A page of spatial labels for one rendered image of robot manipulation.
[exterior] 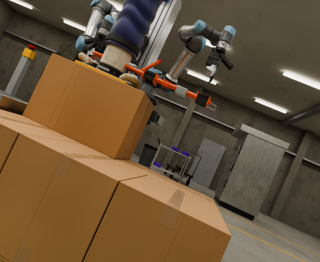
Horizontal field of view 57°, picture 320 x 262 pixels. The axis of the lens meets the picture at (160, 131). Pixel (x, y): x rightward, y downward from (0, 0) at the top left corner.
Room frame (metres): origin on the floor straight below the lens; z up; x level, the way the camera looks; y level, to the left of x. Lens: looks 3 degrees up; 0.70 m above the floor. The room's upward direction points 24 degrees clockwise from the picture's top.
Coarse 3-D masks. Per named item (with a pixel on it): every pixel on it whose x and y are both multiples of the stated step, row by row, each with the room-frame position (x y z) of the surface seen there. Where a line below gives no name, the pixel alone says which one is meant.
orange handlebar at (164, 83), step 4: (92, 52) 1.85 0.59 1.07; (96, 52) 1.84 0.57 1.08; (96, 56) 1.88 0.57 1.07; (100, 56) 1.84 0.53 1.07; (128, 68) 1.81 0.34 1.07; (132, 68) 1.80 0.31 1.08; (140, 72) 1.79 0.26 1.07; (156, 80) 1.78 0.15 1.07; (160, 80) 1.77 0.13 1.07; (164, 80) 1.77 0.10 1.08; (164, 84) 1.77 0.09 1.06; (168, 84) 1.77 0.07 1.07; (172, 84) 1.77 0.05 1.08; (168, 88) 1.82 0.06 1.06; (172, 88) 1.80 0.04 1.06; (188, 92) 1.75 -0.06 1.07; (192, 96) 1.75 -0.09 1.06; (208, 104) 1.77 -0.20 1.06
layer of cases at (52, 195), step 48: (0, 144) 1.06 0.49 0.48; (48, 144) 1.09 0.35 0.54; (0, 192) 1.05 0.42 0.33; (48, 192) 1.02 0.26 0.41; (96, 192) 1.00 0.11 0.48; (144, 192) 0.99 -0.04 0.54; (192, 192) 1.71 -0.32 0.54; (0, 240) 1.03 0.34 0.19; (48, 240) 1.01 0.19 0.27; (96, 240) 0.99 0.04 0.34; (144, 240) 0.96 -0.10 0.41; (192, 240) 0.94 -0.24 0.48
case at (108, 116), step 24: (48, 72) 1.69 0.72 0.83; (72, 72) 1.67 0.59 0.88; (96, 72) 1.66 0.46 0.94; (48, 96) 1.68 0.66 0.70; (72, 96) 1.67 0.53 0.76; (96, 96) 1.65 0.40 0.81; (120, 96) 1.63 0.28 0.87; (144, 96) 1.64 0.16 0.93; (48, 120) 1.68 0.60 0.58; (72, 120) 1.66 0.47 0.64; (96, 120) 1.64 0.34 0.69; (120, 120) 1.62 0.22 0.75; (144, 120) 1.90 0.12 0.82; (96, 144) 1.63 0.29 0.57; (120, 144) 1.61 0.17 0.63
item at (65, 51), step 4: (64, 44) 8.31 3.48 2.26; (60, 48) 8.34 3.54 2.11; (64, 48) 8.30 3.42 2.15; (68, 48) 8.27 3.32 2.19; (72, 48) 8.23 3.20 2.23; (60, 52) 8.33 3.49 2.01; (64, 52) 8.29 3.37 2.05; (68, 52) 8.26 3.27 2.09; (72, 52) 8.22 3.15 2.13; (76, 52) 8.19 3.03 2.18; (64, 56) 8.28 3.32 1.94; (68, 56) 8.25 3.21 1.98; (72, 56) 8.21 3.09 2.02; (76, 56) 8.21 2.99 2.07; (72, 60) 8.20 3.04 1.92; (80, 60) 8.09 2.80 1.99; (44, 68) 8.46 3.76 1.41; (40, 76) 8.46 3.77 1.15
